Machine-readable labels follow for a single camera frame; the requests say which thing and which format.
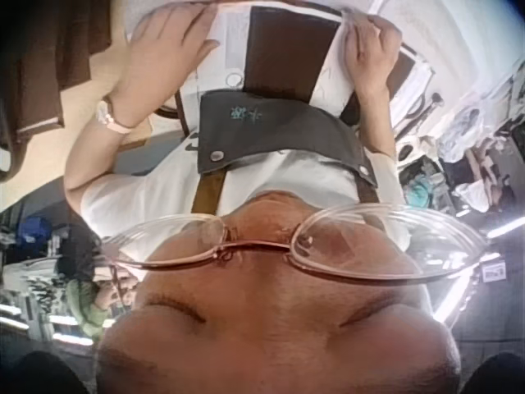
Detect person's right hand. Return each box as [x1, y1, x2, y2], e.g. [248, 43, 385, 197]
[343, 11, 402, 96]

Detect person's left hand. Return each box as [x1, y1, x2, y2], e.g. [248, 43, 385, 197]
[104, 5, 221, 125]

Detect folded brown and white garment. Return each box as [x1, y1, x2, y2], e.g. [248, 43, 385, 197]
[392, 44, 436, 104]

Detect pink wrist watch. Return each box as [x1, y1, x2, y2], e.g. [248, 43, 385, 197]
[94, 96, 135, 135]

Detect hanging brown garments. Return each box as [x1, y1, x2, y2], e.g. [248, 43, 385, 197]
[0, 0, 114, 143]

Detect cluttered rack of goods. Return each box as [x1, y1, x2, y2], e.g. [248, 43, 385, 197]
[395, 92, 525, 217]

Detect shelf of mixed goods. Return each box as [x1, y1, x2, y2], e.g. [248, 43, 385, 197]
[0, 204, 139, 344]

